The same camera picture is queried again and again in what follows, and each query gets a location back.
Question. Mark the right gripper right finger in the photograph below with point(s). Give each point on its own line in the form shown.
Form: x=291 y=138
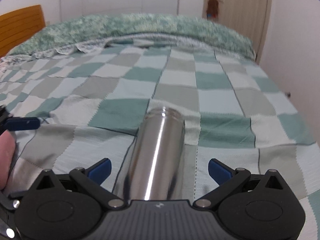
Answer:
x=230 y=182

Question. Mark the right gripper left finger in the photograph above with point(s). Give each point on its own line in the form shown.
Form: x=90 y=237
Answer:
x=90 y=179

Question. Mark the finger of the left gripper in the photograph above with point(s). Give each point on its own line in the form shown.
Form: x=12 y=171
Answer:
x=22 y=124

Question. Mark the stainless steel cup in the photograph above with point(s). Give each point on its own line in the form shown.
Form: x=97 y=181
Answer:
x=153 y=166

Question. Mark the left hand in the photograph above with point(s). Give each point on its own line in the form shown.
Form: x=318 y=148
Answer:
x=7 y=150

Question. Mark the checkered green bed sheet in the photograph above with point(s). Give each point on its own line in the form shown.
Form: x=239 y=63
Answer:
x=91 y=100

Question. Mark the wooden headboard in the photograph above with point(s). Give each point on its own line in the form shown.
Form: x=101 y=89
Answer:
x=19 y=25

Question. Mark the green floral quilt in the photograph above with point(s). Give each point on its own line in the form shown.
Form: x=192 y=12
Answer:
x=92 y=29

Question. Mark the beige wooden door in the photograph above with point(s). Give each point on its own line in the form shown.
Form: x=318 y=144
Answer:
x=248 y=17

